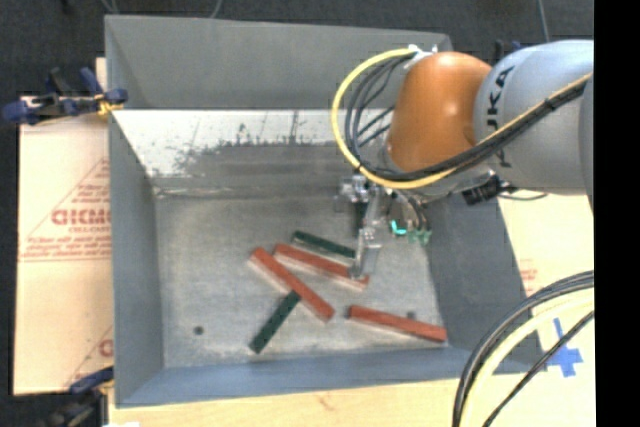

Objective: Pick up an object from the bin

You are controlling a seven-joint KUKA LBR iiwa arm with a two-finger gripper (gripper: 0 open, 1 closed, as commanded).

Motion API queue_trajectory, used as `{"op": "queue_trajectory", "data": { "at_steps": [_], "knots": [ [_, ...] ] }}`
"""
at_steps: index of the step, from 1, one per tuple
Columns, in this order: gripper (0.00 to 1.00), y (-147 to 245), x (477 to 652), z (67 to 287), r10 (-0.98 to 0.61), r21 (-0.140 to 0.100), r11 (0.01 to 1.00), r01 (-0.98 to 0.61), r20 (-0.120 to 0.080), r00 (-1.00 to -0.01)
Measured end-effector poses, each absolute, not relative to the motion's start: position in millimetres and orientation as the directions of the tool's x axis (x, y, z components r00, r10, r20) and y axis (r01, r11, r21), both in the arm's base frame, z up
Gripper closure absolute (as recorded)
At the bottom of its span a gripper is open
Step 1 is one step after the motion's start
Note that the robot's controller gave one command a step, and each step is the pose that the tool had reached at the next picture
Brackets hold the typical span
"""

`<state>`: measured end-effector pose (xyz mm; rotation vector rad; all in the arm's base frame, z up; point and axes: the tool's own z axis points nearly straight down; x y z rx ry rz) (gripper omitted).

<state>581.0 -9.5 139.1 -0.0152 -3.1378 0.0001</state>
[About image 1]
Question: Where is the red-brown flat block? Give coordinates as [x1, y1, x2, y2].
[344, 304, 449, 345]
[272, 242, 372, 293]
[247, 246, 337, 324]

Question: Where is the grey metal bin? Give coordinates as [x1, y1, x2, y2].
[103, 14, 544, 409]

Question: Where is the brown cardboard board red print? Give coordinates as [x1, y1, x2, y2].
[11, 56, 117, 397]

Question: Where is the black cylinder on white bracket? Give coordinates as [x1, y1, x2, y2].
[458, 170, 517, 207]

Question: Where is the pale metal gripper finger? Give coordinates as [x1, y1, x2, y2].
[360, 230, 385, 281]
[348, 229, 372, 280]

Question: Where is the dark green flat block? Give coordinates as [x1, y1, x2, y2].
[290, 229, 358, 260]
[247, 289, 303, 356]

